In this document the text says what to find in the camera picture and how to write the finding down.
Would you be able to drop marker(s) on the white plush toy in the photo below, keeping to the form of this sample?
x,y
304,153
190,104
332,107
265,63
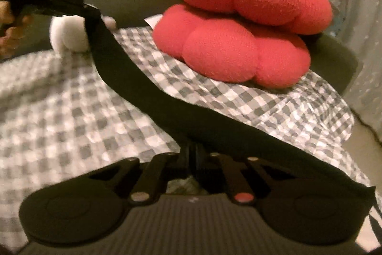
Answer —
x,y
71,34

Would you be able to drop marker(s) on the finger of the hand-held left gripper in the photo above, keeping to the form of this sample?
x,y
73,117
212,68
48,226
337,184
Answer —
x,y
83,11

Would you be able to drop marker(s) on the person's left hand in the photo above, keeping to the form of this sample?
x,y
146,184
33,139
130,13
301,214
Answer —
x,y
12,34

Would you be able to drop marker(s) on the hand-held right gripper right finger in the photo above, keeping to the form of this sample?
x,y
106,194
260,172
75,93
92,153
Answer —
x,y
231,174

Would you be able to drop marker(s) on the white paper sheet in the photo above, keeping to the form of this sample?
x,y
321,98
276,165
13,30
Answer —
x,y
152,21

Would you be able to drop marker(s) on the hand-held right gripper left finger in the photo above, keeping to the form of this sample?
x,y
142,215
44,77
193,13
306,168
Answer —
x,y
161,168

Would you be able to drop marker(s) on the grey star-print curtain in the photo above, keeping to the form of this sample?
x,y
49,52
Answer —
x,y
358,4

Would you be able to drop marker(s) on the black sock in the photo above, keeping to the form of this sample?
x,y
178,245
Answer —
x,y
134,87

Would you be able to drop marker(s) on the grey checkered blanket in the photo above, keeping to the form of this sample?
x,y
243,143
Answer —
x,y
59,123

